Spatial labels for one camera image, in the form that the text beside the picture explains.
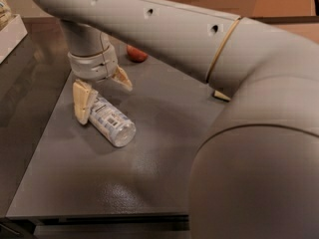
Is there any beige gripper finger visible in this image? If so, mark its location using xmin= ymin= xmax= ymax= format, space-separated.
xmin=73 ymin=79 xmax=98 ymax=124
xmin=112 ymin=66 xmax=133 ymax=92

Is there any clear blue-labelled plastic bottle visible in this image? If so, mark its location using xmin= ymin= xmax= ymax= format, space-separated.
xmin=89 ymin=95 xmax=136 ymax=147

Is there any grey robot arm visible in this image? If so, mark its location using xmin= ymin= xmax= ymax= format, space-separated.
xmin=33 ymin=0 xmax=319 ymax=239

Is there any red apple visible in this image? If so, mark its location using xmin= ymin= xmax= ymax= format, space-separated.
xmin=127 ymin=45 xmax=148 ymax=63

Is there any dark side table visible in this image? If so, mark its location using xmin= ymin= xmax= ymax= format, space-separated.
xmin=0 ymin=18 xmax=70 ymax=219

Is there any white box at left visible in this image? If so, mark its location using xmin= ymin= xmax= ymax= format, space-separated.
xmin=0 ymin=14 xmax=28 ymax=64

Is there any yellow sponge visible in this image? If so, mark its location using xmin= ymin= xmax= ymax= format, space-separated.
xmin=212 ymin=91 xmax=231 ymax=102

